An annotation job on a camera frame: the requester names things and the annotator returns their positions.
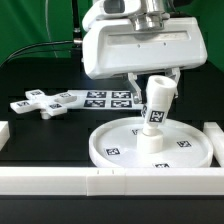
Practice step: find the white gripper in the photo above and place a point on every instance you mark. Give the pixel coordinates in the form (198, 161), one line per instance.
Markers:
(114, 47)

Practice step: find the white round table top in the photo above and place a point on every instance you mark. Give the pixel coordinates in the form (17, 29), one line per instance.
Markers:
(122, 143)

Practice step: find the white marker sheet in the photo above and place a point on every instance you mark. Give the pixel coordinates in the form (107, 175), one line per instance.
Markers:
(102, 100)

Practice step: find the white cross-shaped table base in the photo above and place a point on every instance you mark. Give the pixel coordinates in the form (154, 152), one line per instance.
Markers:
(49, 106)

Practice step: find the white right rail block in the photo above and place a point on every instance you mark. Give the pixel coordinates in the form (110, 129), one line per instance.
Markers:
(216, 135)

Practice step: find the white rail block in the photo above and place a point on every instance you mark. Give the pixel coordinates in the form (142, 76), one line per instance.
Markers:
(4, 133)
(216, 135)

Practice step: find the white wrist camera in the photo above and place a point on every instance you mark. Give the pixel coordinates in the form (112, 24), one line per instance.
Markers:
(110, 9)

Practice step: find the white front rail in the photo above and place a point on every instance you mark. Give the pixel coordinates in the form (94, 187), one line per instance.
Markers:
(111, 181)

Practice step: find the white left rail block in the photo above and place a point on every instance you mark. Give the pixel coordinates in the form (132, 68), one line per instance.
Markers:
(4, 133)

